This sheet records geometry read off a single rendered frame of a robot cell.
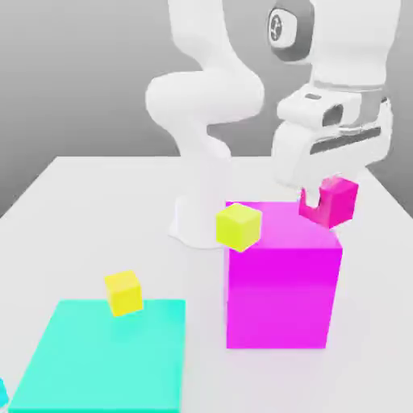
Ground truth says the large turquoise box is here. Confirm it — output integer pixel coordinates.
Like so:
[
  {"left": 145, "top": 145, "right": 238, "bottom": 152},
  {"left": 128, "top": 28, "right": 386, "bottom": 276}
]
[{"left": 7, "top": 298, "right": 187, "bottom": 413}]

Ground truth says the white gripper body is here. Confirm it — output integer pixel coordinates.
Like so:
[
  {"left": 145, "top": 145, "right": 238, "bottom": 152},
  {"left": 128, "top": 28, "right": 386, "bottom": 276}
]
[{"left": 269, "top": 97, "right": 394, "bottom": 196}]

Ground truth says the small yellow cube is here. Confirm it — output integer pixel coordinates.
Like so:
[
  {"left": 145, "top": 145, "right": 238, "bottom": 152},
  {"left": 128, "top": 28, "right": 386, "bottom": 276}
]
[{"left": 103, "top": 269, "right": 144, "bottom": 318}]

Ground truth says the small pink cube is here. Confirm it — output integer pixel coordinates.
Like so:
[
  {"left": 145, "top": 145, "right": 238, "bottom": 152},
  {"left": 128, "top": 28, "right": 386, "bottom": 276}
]
[{"left": 298, "top": 176, "right": 360, "bottom": 230}]

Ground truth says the large magenta box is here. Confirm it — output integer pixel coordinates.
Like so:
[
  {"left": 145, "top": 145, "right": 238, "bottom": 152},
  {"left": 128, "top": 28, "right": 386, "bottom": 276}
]
[{"left": 224, "top": 201, "right": 344, "bottom": 350}]

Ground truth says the small lime cube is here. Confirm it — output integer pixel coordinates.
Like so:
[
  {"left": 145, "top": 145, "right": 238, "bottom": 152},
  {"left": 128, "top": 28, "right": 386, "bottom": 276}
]
[{"left": 215, "top": 202, "right": 263, "bottom": 253}]

